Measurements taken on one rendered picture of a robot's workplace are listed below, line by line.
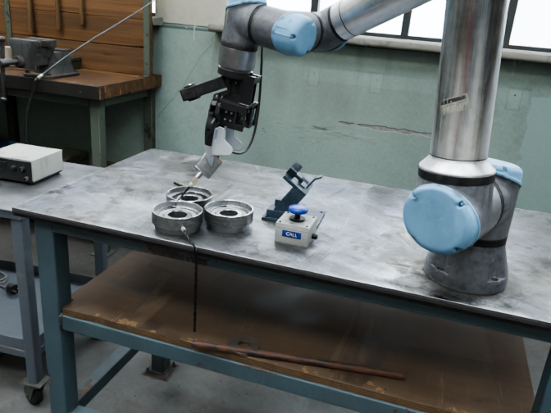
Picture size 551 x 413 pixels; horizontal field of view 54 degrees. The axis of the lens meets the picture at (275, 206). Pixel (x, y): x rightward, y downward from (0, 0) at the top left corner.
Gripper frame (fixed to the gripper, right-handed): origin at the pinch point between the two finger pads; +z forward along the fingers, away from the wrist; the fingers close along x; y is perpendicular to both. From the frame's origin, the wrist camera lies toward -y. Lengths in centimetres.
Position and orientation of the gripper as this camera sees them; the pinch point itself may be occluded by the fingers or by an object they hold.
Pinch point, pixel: (211, 157)
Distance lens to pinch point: 119.6
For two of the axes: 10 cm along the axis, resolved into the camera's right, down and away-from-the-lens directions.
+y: 9.3, 3.0, -2.3
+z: -1.9, 9.0, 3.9
